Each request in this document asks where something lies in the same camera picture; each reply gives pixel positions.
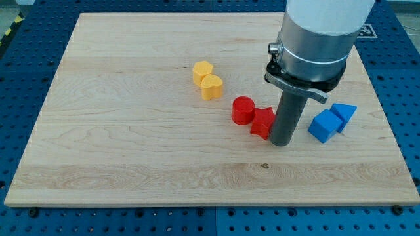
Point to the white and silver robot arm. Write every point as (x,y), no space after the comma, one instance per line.
(309,55)

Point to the red star block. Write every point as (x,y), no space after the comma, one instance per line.
(262,122)

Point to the yellow heart block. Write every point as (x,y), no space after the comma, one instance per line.
(211,87)

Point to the red cylinder block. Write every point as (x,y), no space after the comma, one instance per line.
(243,110)

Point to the yellow hexagon block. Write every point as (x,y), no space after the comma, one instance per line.
(200,70)

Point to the light wooden board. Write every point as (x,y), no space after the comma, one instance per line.
(124,125)

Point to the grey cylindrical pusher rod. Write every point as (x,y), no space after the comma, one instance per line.
(288,113)

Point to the blue cube block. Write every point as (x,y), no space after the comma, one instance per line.
(325,125)

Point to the blue triangle block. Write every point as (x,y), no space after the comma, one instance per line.
(344,112)

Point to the fiducial marker tag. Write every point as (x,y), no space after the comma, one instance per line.
(367,32)

